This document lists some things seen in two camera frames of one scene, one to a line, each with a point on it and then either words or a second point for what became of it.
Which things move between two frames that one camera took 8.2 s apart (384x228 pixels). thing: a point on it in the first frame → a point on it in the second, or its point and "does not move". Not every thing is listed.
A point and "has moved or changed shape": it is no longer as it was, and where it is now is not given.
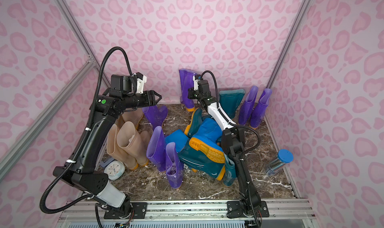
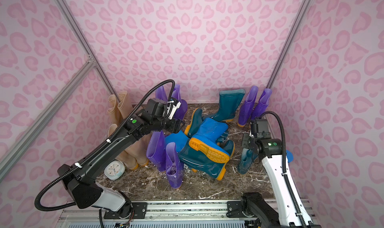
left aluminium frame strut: x=11 y=153 does not move
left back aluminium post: x=70 y=20 does not move
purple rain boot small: x=260 y=109 does not move
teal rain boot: x=230 y=175 has moved or changed shape
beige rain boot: x=113 y=148 does not move
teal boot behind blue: x=195 y=122 does not move
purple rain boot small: x=247 y=107 does not move
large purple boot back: x=186 y=82 → x=182 y=110
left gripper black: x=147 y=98 → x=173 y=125
